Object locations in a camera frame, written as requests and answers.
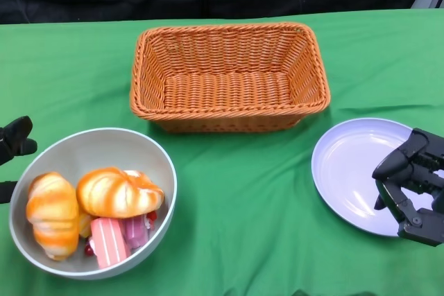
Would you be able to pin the yellow cake slice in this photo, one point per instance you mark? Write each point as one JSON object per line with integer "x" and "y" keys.
{"x": 85, "y": 225}

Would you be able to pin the green tablecloth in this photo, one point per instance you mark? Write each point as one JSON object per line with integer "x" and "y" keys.
{"x": 243, "y": 188}

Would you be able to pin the orange striped croissant bread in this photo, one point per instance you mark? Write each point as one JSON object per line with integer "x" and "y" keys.
{"x": 52, "y": 219}

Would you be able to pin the grey round bowl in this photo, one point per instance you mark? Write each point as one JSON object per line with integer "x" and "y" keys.
{"x": 114, "y": 148}

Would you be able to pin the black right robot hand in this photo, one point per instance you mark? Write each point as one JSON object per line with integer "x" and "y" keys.
{"x": 419, "y": 219}

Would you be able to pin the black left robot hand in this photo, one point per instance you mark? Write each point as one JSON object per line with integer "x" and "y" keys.
{"x": 17, "y": 136}

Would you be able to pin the white cream cherry cake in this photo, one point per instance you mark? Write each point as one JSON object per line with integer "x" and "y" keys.
{"x": 89, "y": 249}
{"x": 151, "y": 219}

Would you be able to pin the lavender round plate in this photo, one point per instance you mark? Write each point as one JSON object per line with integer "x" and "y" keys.
{"x": 347, "y": 178}

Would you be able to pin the magenta pink cake slice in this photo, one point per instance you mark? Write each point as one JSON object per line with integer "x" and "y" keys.
{"x": 136, "y": 232}

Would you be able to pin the orange wicker basket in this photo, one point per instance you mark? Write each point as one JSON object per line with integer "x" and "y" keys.
{"x": 225, "y": 91}

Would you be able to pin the salmon pink cake slice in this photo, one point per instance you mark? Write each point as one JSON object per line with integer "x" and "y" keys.
{"x": 109, "y": 242}

